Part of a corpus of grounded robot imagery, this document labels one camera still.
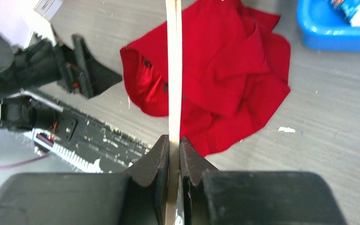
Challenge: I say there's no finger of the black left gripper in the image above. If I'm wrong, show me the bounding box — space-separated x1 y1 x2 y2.
71 35 122 99

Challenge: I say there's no beige wooden hanger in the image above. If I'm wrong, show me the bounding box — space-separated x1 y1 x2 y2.
165 0 182 225

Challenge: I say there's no blue plastic bin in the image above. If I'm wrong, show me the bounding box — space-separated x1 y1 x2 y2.
296 0 360 52

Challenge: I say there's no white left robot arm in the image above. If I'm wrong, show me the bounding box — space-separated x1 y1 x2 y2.
0 34 122 132

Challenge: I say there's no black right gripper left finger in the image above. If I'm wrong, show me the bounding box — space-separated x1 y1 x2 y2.
0 135 169 225

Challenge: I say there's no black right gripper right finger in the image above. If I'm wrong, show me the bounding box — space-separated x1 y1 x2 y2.
180 138 346 225

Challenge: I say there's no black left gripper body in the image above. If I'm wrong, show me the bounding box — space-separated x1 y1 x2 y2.
0 39 75 93

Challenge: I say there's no dark red cloth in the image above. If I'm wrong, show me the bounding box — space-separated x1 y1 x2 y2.
120 0 292 158

